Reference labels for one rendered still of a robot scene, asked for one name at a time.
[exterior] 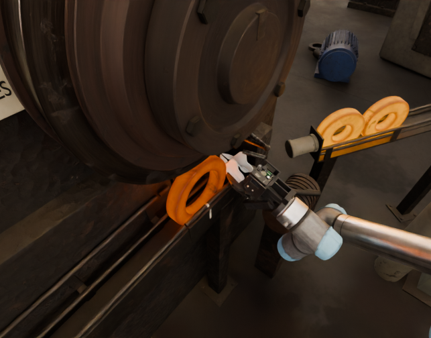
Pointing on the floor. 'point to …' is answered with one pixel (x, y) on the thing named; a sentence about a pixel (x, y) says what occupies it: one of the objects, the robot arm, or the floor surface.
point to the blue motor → (338, 56)
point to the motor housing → (273, 260)
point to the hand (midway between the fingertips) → (223, 159)
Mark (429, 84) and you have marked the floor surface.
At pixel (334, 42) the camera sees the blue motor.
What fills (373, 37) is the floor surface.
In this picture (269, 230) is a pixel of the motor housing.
